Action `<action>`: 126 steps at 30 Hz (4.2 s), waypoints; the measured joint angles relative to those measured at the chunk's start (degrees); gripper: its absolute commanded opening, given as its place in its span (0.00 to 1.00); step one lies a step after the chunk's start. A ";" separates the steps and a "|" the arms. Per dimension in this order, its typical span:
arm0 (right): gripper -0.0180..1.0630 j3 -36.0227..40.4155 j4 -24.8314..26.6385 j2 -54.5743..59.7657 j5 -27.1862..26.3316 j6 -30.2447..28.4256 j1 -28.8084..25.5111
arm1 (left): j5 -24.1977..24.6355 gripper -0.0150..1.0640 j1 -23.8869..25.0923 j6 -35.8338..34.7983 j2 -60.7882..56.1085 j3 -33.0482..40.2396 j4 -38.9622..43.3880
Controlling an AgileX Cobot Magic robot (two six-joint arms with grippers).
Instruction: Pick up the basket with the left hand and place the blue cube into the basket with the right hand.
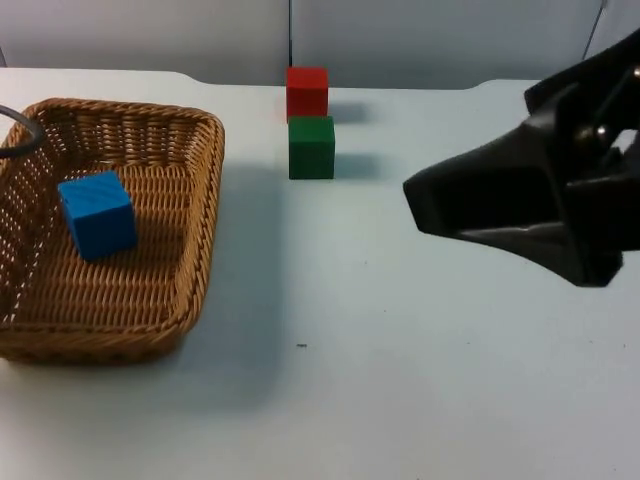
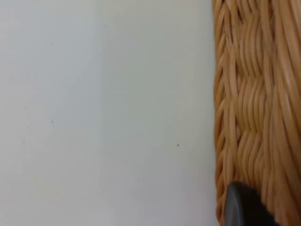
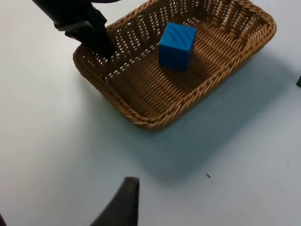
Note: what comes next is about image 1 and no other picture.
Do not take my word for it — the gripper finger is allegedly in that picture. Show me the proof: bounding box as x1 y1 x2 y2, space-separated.
402 113 576 240
457 219 625 289

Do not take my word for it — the pale brown wicker basket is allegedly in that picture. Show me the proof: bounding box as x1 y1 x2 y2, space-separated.
0 97 226 368

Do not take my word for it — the blue cube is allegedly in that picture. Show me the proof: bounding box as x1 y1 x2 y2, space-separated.
57 170 139 262

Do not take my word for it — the green cube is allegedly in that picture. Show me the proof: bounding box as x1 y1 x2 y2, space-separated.
287 115 335 181

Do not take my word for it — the red cube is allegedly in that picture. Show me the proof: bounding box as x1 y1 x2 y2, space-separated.
285 66 330 124

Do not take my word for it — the black cable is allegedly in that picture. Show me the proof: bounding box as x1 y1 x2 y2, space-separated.
0 104 44 160

